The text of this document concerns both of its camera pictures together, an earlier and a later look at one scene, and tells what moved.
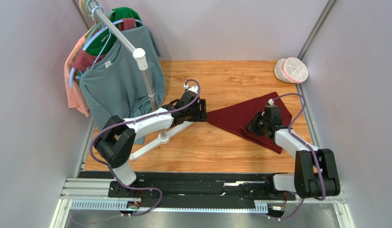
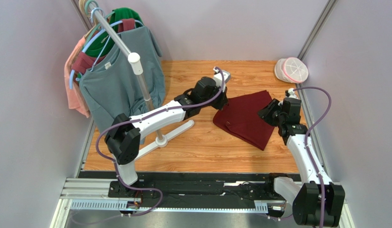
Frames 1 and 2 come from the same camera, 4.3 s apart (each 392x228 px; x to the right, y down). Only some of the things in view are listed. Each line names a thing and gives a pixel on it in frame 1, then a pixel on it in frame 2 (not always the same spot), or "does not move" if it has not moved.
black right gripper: (255, 123) -> (268, 110)
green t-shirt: (106, 42) does not move
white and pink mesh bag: (291, 69) does not move
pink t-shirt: (73, 92) does not move
